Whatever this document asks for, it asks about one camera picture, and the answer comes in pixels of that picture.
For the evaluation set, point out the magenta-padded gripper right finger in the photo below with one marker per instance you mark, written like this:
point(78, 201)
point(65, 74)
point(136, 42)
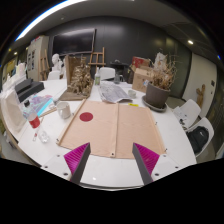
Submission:
point(148, 160)

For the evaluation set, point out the ceiling light strip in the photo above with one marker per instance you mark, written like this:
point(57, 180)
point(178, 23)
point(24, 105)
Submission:
point(43, 16)

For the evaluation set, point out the white plastic-wrapped canvas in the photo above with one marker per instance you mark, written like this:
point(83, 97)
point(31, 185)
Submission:
point(11, 111)

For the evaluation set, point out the flat round red coaster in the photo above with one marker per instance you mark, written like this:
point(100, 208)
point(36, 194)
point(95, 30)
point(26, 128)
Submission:
point(86, 116)

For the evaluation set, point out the clear red-labelled drink bottle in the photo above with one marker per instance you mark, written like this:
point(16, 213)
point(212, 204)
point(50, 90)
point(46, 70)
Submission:
point(34, 121)

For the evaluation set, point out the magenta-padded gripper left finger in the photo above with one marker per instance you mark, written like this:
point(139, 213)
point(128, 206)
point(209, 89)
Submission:
point(75, 160)

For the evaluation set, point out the white ceramic mug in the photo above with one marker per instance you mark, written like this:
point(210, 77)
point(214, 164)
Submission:
point(63, 110)

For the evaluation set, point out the white cabinet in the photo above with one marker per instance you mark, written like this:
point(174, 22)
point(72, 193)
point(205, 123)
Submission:
point(35, 56)

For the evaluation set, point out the small glass jar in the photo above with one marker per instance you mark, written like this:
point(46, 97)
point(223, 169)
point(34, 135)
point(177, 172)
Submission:
point(117, 79)

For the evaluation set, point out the small white jar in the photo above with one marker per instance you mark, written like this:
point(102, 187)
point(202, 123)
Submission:
point(132, 94)

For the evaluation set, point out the wooden figure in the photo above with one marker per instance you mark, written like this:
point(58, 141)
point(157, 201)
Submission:
point(200, 95)

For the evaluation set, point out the potted dry plant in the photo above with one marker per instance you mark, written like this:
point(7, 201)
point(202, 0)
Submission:
point(156, 95)

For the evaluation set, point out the wooden easel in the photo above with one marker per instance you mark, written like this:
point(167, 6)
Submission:
point(44, 66)
point(97, 63)

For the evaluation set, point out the beige canvas sheet with battens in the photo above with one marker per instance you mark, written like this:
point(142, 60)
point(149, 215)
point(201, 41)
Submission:
point(133, 130)

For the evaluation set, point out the black backpack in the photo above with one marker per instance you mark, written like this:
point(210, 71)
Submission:
point(198, 138)

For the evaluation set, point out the white chair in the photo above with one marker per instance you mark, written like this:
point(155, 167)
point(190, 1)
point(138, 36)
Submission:
point(191, 110)
point(54, 75)
point(107, 73)
point(208, 125)

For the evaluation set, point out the grey printed newspaper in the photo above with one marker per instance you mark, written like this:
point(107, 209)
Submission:
point(113, 92)

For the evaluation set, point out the brown cardboard box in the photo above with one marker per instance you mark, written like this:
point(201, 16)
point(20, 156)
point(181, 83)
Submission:
point(140, 80)

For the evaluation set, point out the white plaster bust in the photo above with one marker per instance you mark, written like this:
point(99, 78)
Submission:
point(56, 61)

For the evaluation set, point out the brown wooden sculpture model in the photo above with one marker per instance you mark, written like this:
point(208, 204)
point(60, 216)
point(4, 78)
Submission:
point(80, 81)

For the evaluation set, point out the black flat box stack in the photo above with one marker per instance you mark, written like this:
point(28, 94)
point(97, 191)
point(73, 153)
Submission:
point(29, 90)

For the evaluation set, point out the yellow tag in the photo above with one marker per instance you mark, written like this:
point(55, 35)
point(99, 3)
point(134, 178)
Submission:
point(133, 104)

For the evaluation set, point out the black wall screen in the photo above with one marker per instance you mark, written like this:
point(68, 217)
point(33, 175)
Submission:
point(73, 41)

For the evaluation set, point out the red box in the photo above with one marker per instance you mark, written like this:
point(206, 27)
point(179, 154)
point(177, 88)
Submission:
point(140, 62)

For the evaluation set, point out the white plaster statue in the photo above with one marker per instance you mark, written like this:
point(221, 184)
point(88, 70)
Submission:
point(160, 60)

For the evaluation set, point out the wooden stick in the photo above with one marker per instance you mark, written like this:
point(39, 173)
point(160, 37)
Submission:
point(48, 112)

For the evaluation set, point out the colourful purple painting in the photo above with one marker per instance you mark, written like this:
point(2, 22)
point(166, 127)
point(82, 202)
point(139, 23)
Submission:
point(41, 102)

